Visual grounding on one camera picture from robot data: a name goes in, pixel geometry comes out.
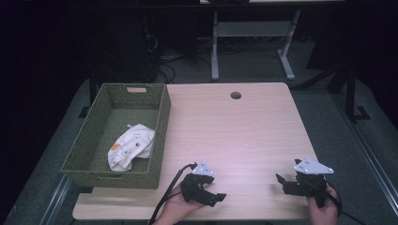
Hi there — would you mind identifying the person's right hand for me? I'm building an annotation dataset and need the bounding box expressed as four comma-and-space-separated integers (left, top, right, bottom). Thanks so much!
306, 185, 341, 225

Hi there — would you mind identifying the white printed cloth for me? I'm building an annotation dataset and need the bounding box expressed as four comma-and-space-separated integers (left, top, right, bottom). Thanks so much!
107, 123, 156, 173

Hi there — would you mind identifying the black metal stand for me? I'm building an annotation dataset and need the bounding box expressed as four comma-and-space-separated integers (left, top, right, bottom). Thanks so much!
294, 60, 371, 124

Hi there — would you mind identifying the person's left hand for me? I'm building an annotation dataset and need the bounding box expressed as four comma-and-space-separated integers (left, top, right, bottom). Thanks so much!
152, 182, 205, 225

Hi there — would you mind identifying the black computer tower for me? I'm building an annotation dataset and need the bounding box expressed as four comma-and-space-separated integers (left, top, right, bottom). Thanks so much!
90, 8, 159, 83

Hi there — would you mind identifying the metal floor rail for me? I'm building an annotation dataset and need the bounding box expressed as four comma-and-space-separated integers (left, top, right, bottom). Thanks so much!
332, 93, 398, 218
38, 173, 73, 225

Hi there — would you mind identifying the grey metal desk frame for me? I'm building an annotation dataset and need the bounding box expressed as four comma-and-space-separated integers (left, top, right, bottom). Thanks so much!
210, 8, 302, 82

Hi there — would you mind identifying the green woven basket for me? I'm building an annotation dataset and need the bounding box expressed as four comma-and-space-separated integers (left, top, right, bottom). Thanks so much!
60, 82, 172, 190

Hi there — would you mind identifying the tangle of floor cables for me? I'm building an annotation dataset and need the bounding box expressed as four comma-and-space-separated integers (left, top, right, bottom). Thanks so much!
146, 32, 214, 84

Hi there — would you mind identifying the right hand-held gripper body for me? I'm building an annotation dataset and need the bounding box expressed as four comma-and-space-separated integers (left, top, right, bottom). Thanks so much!
293, 157, 335, 209

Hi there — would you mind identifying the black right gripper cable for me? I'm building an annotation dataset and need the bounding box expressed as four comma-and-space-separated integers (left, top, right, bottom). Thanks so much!
323, 184, 368, 225

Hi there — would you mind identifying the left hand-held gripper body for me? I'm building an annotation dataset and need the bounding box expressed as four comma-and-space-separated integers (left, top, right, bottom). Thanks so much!
180, 159, 217, 204

